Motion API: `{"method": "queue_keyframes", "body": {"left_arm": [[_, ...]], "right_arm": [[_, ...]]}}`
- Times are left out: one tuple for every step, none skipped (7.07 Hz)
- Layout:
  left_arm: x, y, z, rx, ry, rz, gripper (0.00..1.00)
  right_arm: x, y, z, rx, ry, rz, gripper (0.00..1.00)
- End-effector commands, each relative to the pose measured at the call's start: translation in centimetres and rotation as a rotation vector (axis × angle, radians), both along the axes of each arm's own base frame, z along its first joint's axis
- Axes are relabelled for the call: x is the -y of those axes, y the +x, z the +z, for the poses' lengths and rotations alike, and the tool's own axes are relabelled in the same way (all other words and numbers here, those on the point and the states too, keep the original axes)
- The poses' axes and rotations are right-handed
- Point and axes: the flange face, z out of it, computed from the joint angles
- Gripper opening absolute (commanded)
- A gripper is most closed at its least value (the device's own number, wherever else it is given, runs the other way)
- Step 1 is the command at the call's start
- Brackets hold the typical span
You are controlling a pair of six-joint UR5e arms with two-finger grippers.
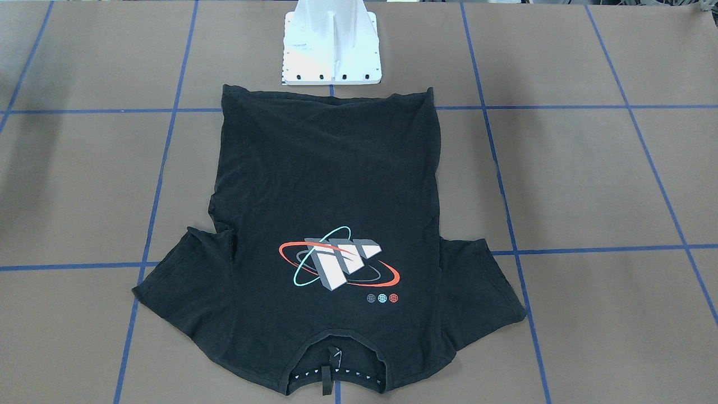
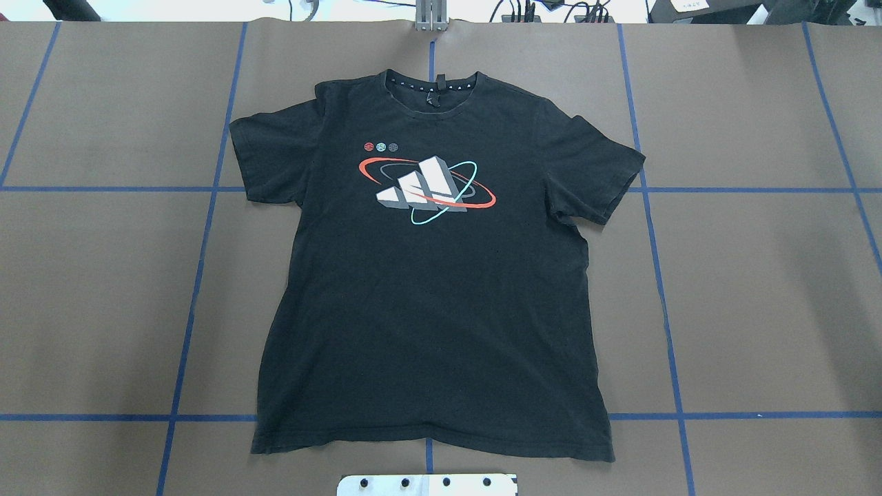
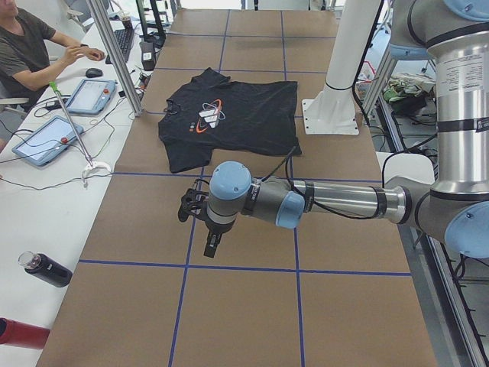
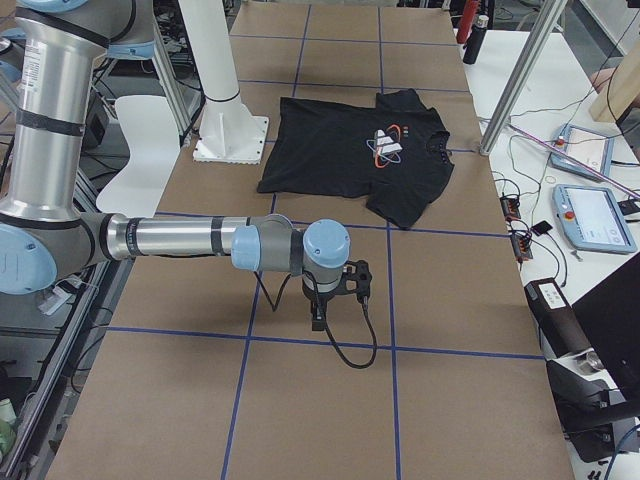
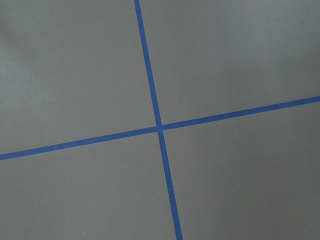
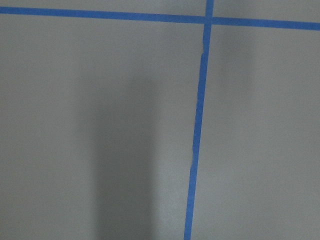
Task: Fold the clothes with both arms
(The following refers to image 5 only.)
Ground blue tape line lengthwise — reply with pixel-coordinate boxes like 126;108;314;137
134;0;183;240

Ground blue tape line crosswise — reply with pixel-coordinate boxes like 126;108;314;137
0;96;320;161

